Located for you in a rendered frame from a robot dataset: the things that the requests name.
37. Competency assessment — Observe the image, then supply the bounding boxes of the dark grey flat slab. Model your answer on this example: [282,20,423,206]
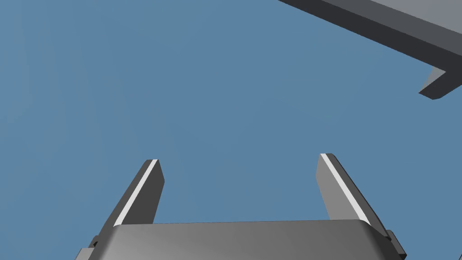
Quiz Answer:
[277,0,462,101]

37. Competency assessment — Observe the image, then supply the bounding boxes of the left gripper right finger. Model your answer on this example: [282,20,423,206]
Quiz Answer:
[315,153,390,232]

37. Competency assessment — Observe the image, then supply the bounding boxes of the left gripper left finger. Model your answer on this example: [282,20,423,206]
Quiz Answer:
[98,158,166,236]

